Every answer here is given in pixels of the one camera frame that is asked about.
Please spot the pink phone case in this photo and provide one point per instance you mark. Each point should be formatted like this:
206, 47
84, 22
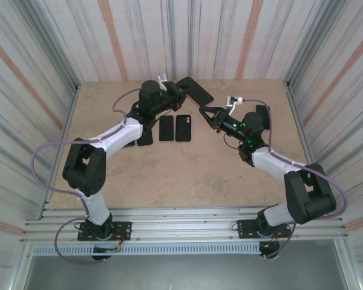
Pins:
193, 102

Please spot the clear white phone case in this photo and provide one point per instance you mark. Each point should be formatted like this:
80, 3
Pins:
266, 129

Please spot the black smartphone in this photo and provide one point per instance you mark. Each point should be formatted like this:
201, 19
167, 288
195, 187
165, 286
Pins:
166, 128
130, 145
199, 92
261, 109

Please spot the white-edged black phone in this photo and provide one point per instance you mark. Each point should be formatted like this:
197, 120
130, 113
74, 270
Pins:
183, 131

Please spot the black phone case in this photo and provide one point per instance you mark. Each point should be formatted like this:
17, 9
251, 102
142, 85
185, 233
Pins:
145, 141

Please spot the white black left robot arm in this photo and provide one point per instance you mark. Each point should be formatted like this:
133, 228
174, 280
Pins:
84, 169

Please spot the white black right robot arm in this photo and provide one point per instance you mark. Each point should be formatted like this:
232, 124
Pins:
308, 196

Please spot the orange connector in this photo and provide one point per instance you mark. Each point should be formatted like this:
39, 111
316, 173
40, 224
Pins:
265, 245

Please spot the grey metal panel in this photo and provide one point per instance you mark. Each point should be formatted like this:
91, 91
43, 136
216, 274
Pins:
181, 272

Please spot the small circuit board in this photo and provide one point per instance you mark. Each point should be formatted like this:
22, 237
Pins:
104, 249

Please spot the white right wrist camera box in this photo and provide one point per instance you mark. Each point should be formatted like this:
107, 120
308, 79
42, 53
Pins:
231, 104

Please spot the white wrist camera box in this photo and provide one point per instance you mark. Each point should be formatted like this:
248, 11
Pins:
231, 104
162, 81

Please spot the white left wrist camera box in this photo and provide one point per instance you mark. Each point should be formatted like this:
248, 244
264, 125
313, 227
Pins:
162, 81

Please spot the aluminium side rail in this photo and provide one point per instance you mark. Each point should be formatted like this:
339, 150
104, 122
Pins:
293, 102
69, 114

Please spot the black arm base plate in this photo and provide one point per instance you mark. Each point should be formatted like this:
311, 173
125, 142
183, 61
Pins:
124, 229
245, 228

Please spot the aluminium rail frame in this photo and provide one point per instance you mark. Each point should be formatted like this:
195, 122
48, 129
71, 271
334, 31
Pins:
181, 225

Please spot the black mount block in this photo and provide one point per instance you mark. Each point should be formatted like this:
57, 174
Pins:
275, 249
101, 257

